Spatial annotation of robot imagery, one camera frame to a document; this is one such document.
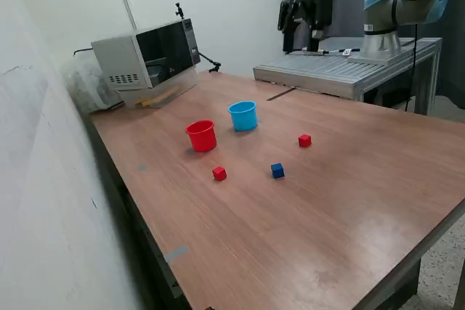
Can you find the wooden sticks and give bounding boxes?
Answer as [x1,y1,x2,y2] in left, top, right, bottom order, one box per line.
[136,86,179,107]

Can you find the silver microwave oven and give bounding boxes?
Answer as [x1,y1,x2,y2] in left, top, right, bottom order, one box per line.
[90,18,201,90]

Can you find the clear acrylic stand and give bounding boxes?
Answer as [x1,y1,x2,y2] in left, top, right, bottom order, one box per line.
[118,66,199,110]

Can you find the dark flat strip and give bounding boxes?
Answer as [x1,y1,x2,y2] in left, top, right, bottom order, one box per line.
[267,87,295,102]

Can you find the gray tape strip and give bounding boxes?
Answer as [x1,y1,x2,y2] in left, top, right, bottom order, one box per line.
[163,245,189,264]

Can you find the blue plastic bin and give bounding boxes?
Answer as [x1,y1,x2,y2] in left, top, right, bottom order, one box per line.
[227,100,259,132]

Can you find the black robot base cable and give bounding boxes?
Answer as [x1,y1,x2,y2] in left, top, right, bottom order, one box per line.
[405,23,422,112]

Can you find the aluminium robot base table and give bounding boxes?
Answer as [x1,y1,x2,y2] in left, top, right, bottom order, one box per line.
[253,36,443,115]

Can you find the red plastic bin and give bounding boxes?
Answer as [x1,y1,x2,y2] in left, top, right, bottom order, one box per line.
[185,119,218,153]

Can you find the dark gray curtain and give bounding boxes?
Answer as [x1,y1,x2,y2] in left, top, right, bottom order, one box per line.
[283,0,465,111]

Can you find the black cable with gray connector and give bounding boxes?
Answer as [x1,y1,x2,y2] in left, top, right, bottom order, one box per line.
[288,46,361,57]

